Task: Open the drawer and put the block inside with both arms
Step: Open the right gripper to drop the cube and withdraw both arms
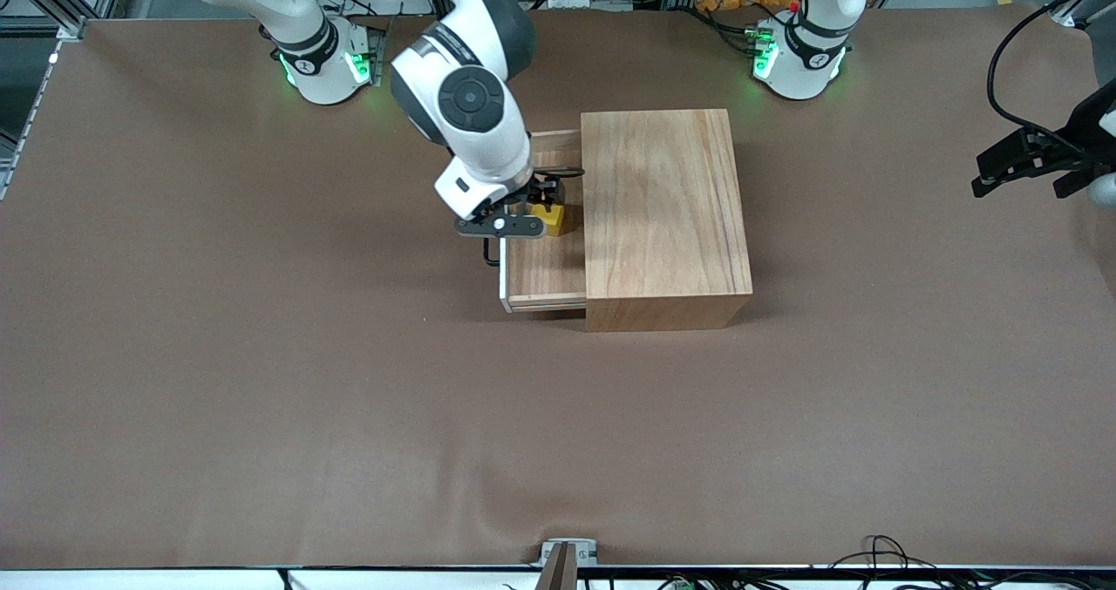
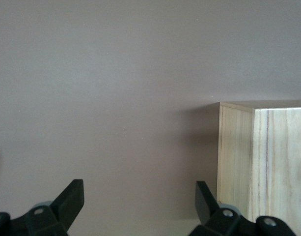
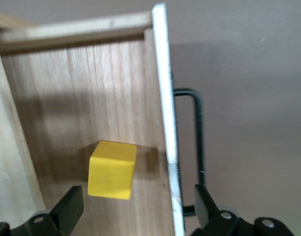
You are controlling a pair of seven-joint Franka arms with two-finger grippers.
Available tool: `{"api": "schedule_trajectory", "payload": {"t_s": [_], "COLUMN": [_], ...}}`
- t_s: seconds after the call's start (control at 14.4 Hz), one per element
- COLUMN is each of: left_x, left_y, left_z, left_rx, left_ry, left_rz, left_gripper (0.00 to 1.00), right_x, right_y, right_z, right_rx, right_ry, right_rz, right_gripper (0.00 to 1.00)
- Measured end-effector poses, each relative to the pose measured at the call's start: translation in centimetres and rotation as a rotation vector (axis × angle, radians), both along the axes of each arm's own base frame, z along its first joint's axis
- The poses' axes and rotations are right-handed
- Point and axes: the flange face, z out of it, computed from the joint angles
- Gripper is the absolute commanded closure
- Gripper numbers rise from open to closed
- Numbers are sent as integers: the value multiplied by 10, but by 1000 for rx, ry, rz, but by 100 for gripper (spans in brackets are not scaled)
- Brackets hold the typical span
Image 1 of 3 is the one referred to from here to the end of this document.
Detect wooden drawer cabinet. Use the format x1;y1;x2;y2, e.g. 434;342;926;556
581;109;755;333

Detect metal base bracket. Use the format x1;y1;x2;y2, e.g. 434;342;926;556
349;15;394;85

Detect black base cables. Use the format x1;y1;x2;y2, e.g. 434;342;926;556
684;6;777;58

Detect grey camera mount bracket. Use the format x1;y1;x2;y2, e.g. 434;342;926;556
539;538;600;590

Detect black cable bundle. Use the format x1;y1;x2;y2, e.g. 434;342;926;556
828;534;939;573

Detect aluminium table side rail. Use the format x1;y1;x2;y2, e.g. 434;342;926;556
0;41;62;200

